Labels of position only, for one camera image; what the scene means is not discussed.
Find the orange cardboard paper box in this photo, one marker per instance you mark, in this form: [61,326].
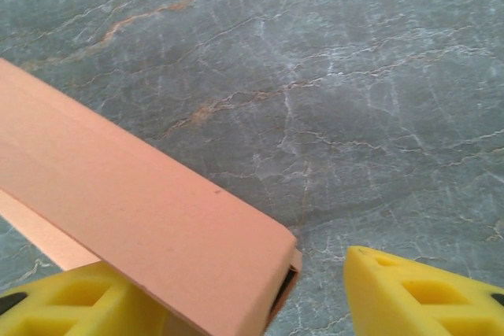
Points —
[118,194]

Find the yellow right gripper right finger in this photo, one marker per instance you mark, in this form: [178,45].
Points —
[393,312]

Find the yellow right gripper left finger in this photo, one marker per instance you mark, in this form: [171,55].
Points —
[51,312]

